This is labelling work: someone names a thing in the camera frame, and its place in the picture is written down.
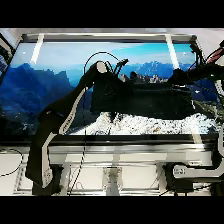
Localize blue jeans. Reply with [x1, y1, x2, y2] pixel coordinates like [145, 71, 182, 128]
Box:
[89, 73, 197, 122]

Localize silver frame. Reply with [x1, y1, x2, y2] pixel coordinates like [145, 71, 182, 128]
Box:
[0, 32, 224, 197]

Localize black cable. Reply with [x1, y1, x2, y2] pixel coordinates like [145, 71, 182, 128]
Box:
[0, 147, 25, 178]
[82, 51, 122, 75]

